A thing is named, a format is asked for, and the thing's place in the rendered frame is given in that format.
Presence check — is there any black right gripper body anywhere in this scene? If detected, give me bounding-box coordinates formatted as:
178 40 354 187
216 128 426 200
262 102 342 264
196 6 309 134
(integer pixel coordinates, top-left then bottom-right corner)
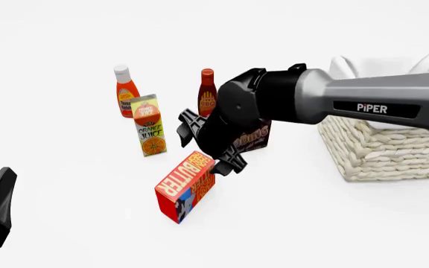
178 108 247 173

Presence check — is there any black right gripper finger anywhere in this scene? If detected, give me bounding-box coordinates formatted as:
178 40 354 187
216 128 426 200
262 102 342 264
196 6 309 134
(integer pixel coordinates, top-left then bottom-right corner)
210 161 235 177
176 122 198 148

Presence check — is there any red butter box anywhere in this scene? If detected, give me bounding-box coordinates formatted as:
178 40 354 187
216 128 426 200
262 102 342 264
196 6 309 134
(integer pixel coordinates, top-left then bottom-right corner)
154 150 217 226

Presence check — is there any cream woven basket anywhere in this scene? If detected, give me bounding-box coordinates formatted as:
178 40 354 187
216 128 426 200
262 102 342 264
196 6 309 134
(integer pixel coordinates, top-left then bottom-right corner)
316 115 429 183

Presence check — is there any white cloth basket liner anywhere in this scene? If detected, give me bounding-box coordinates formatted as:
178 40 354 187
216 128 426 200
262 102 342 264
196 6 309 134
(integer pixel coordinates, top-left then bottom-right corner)
327 53 429 131

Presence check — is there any BBQ sauce bottle, red cap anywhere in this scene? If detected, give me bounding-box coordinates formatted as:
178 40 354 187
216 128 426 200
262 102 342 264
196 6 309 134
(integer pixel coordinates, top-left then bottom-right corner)
197 68 219 118

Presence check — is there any orange juice carton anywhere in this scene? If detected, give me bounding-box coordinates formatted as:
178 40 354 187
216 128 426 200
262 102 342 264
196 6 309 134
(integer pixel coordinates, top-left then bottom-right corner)
130 94 168 158

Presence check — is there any dark brown pudding box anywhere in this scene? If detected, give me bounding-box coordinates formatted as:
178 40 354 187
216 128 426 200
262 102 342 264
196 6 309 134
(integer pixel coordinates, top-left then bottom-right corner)
232 118 273 154

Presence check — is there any ketchup bottle with white cap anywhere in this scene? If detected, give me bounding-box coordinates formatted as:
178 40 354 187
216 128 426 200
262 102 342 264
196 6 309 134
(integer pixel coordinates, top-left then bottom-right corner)
113 64 141 118

